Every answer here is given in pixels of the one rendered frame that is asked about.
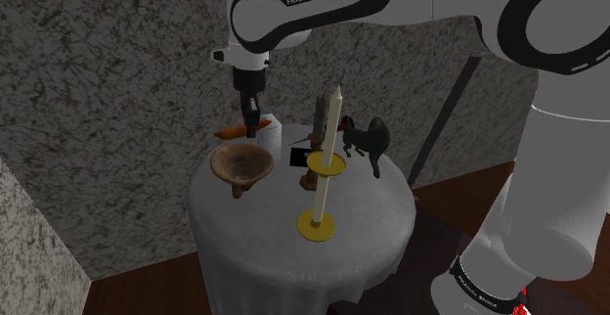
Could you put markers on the black dog figure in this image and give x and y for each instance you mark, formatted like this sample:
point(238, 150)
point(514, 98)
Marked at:
point(374, 140)

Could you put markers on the round table with white cloth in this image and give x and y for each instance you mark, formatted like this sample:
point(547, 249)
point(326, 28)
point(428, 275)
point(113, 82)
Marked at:
point(267, 237)

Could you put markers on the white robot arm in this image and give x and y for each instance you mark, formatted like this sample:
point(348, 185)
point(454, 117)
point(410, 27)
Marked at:
point(548, 171)

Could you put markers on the brown footed bowl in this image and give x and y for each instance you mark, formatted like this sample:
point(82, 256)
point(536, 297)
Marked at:
point(240, 164)

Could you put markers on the white candle on yellow holder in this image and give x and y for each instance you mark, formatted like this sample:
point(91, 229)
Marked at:
point(326, 161)

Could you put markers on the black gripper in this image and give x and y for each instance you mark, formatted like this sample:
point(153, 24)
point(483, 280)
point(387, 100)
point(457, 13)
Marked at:
point(248, 79)

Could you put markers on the orange carrot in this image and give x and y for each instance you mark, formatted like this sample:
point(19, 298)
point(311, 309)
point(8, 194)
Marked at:
point(231, 133)

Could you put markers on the small black flat card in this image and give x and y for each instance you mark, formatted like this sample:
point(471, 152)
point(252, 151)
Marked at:
point(299, 156)

